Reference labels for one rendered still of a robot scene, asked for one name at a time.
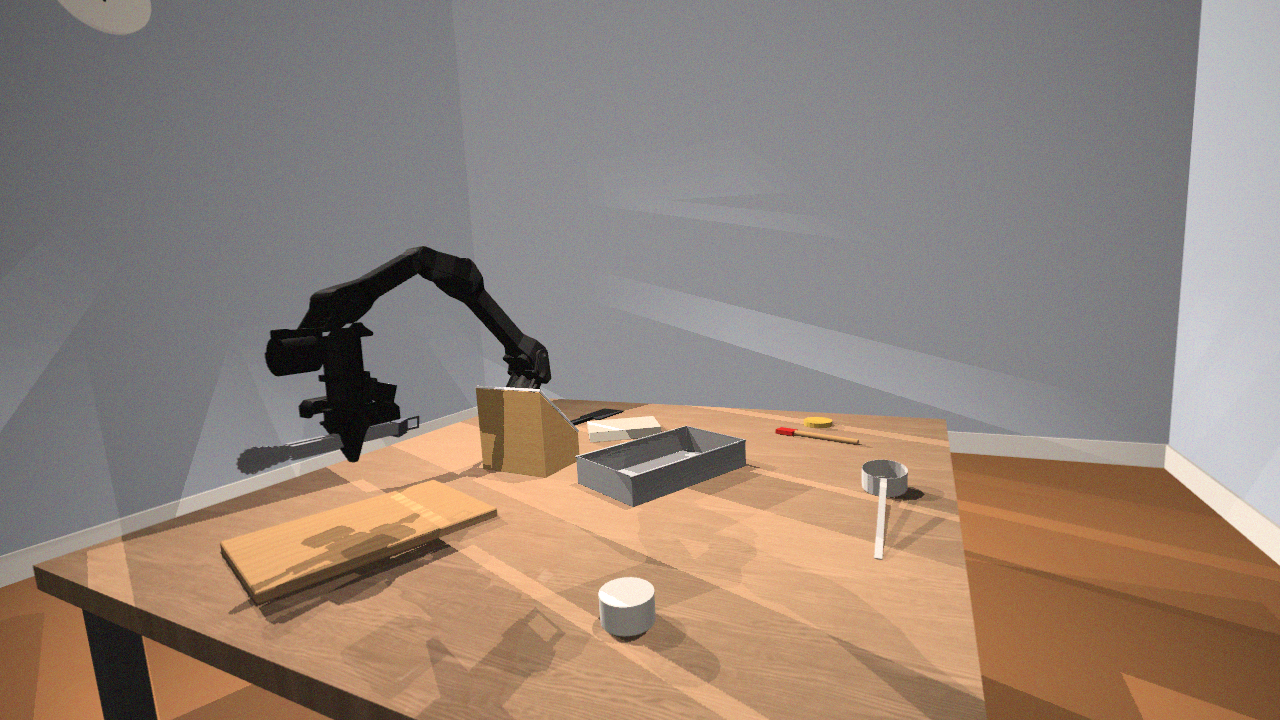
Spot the white short cylinder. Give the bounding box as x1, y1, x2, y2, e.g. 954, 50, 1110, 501
599, 577, 657, 635

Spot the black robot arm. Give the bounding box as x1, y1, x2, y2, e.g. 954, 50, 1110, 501
265, 246, 550, 389

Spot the white rectangular block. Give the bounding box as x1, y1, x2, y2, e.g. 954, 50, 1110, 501
588, 416, 660, 442

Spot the grey spatula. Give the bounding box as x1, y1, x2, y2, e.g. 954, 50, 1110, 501
571, 407, 625, 425

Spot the grey saucepan with long handle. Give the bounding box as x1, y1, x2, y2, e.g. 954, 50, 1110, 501
861, 459, 908, 560

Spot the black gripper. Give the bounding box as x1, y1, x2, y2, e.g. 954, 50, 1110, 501
298, 365, 401, 462

